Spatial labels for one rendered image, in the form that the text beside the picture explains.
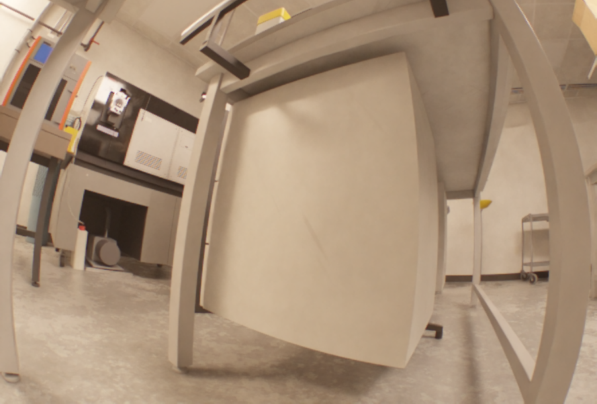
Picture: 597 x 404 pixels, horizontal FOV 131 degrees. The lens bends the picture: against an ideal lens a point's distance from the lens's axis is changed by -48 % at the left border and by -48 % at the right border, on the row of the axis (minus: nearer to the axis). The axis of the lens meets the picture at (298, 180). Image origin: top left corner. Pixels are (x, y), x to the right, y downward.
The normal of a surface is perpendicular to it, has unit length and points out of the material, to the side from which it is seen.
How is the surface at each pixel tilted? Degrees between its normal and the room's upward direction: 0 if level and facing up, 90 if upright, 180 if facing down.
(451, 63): 180
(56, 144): 90
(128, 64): 90
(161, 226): 90
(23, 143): 90
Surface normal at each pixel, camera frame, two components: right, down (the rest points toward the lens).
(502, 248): -0.55, -0.27
